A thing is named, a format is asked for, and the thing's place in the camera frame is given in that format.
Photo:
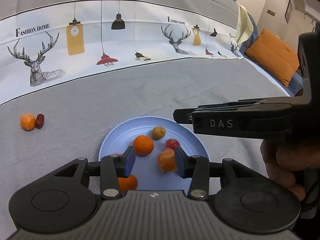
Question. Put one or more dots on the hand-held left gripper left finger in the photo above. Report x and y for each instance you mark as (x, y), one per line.
(130, 161)

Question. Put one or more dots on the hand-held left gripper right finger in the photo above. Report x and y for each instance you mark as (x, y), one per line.
(180, 162)

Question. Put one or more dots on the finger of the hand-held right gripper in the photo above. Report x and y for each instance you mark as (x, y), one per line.
(225, 106)
(183, 116)

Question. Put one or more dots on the plastic-wrapped orange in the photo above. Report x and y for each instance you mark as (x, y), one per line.
(27, 121)
(166, 160)

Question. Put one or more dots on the plastic-wrapped red tomato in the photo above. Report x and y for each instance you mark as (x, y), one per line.
(172, 143)

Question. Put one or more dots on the orange tangerine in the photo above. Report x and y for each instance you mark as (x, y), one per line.
(128, 183)
(143, 145)

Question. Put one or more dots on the light blue plate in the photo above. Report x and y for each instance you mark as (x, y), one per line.
(142, 127)

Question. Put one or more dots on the person's right hand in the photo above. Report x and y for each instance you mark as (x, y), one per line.
(282, 160)

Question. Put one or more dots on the small yellow-brown fruit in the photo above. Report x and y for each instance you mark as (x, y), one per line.
(158, 132)

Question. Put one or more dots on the orange pillow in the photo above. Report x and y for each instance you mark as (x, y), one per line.
(272, 55)

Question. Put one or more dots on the pale yellow cloth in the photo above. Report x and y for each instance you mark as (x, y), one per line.
(243, 22)

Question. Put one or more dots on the white deer and lamp printed cloth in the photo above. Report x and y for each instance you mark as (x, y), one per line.
(140, 30)

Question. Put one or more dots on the dried red date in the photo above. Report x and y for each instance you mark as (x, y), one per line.
(40, 120)

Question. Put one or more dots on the small wall sign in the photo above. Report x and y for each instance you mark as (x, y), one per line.
(271, 12)

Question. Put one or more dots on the framed wall picture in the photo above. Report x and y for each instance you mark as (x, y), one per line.
(289, 10)

